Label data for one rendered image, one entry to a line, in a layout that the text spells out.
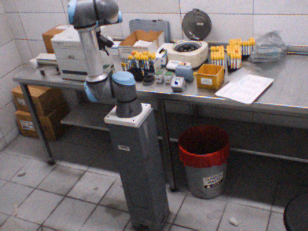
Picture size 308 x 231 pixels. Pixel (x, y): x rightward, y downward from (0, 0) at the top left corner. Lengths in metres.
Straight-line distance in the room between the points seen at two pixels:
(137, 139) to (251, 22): 1.16
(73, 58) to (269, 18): 1.33
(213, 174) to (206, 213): 0.28
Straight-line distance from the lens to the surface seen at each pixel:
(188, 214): 2.67
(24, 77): 2.92
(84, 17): 1.86
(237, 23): 2.68
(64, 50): 2.57
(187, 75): 2.33
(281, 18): 2.62
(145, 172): 2.20
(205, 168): 2.52
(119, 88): 1.96
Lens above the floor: 1.99
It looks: 32 degrees down
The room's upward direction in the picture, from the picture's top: 9 degrees counter-clockwise
